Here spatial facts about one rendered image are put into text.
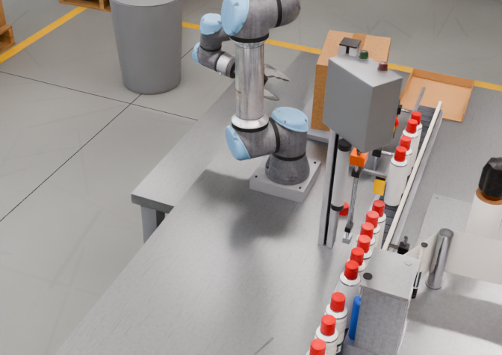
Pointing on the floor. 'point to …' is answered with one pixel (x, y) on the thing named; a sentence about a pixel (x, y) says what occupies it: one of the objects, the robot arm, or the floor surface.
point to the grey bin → (148, 34)
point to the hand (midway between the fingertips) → (280, 87)
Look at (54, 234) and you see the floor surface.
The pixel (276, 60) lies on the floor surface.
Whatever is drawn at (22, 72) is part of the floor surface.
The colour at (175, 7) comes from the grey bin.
